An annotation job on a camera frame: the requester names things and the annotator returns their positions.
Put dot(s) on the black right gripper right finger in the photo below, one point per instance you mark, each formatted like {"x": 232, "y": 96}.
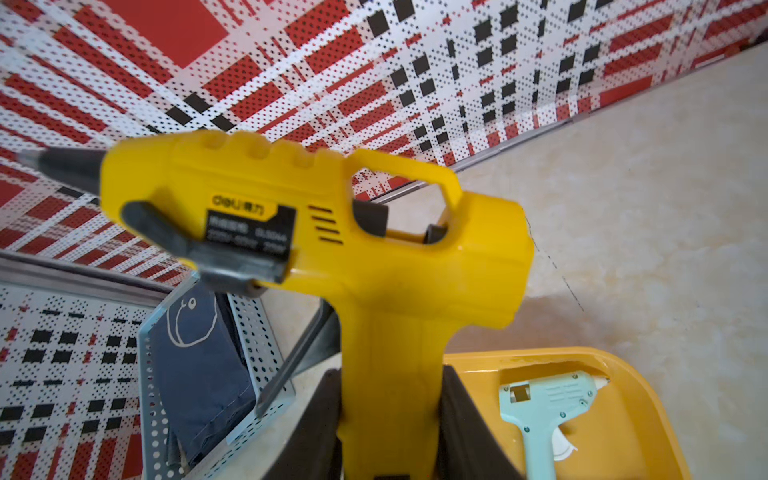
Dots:
{"x": 466, "y": 448}

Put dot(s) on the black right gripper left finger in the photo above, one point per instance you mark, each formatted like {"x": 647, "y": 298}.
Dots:
{"x": 314, "y": 451}

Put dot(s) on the mint green glue gun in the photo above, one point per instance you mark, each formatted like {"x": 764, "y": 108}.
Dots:
{"x": 538, "y": 407}

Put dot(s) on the yellow hot glue gun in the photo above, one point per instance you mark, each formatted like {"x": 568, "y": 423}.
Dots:
{"x": 250, "y": 214}

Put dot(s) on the yellow plastic storage box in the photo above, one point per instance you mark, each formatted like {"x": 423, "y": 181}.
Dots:
{"x": 625, "y": 435}

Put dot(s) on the dark blue folded cloth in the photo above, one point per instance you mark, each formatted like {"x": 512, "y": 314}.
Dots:
{"x": 201, "y": 376}

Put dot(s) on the light blue perforated basket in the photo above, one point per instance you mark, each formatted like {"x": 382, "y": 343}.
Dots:
{"x": 162, "y": 458}

